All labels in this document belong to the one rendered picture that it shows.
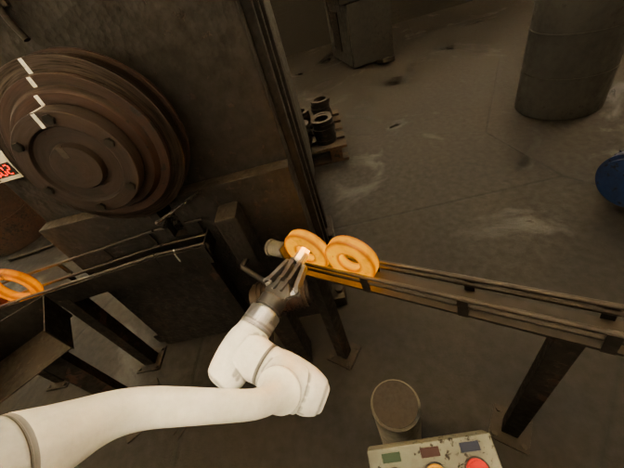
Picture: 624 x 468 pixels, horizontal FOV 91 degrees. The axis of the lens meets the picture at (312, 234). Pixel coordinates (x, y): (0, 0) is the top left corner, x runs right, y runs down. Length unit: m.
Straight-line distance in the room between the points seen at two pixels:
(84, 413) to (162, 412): 0.11
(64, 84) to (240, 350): 0.74
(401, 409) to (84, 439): 0.64
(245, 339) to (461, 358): 0.99
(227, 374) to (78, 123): 0.67
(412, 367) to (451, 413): 0.21
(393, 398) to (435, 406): 0.56
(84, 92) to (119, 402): 0.69
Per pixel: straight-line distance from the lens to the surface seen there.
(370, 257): 0.81
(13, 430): 0.48
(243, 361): 0.78
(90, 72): 0.95
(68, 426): 0.51
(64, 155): 0.97
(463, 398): 1.45
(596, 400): 1.57
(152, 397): 0.58
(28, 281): 1.64
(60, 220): 1.48
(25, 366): 1.48
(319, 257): 0.91
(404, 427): 0.87
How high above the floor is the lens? 1.36
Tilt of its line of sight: 41 degrees down
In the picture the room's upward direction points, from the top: 19 degrees counter-clockwise
